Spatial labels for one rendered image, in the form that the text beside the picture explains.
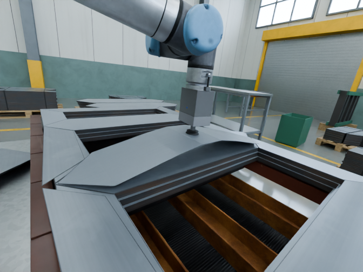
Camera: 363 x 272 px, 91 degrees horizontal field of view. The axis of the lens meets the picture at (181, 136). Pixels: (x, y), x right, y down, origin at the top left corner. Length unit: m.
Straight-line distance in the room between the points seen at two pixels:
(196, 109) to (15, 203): 0.62
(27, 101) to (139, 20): 4.50
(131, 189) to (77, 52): 7.12
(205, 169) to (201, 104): 0.19
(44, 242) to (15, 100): 4.47
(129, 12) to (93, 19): 7.29
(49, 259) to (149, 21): 0.39
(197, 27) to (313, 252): 0.39
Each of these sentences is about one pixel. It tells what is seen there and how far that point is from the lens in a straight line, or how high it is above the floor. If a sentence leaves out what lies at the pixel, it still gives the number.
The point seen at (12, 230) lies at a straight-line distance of 0.68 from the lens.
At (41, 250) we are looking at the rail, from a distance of 0.39.
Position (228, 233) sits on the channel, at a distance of 0.60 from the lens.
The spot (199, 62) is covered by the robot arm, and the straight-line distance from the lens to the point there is 0.51.
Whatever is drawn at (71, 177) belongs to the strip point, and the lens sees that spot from 0.46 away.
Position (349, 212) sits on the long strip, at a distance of 0.53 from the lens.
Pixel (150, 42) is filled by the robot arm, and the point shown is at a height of 1.16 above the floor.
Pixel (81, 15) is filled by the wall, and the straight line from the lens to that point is 7.59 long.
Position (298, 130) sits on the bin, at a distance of 4.03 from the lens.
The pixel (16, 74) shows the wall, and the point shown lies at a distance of 7.50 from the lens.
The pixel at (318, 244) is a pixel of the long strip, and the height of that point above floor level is 0.86.
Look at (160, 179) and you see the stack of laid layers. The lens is 0.44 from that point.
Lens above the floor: 1.10
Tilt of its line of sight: 18 degrees down
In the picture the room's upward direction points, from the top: 6 degrees clockwise
